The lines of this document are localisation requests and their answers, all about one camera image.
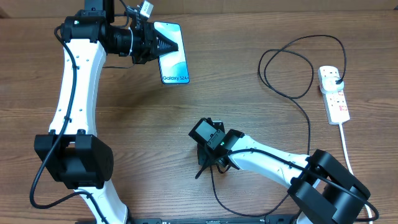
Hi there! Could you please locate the black charger cable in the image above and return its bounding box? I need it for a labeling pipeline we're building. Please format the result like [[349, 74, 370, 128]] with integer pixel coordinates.
[[210, 34, 348, 218]]

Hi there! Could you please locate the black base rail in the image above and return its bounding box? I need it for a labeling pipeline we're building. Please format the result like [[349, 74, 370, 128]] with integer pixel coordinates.
[[127, 214, 311, 224]]

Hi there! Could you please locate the white power strip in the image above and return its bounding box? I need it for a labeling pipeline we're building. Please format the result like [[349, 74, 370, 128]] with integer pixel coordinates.
[[317, 66, 350, 125]]

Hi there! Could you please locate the blue Galaxy smartphone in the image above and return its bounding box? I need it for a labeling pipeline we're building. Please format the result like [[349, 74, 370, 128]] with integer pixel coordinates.
[[154, 21, 190, 84]]

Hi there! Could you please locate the white charger plug adapter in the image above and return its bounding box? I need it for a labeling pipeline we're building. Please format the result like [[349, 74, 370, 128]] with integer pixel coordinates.
[[320, 77, 345, 94]]

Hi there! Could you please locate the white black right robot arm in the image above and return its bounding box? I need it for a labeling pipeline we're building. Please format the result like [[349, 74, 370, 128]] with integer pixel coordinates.
[[189, 118, 379, 224]]

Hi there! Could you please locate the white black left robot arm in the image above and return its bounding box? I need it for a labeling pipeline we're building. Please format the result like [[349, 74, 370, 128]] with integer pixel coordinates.
[[34, 1, 178, 223]]

